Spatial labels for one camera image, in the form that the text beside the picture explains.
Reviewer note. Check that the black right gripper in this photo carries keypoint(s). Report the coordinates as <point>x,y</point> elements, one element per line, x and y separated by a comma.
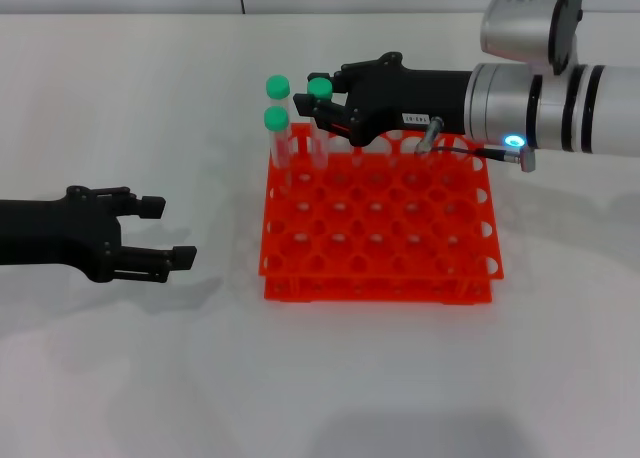
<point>400,100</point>

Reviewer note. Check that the orange test tube rack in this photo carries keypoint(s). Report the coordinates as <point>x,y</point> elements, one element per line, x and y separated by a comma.
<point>380,295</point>

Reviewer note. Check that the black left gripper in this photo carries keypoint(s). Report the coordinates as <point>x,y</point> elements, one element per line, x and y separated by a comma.
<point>55,233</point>

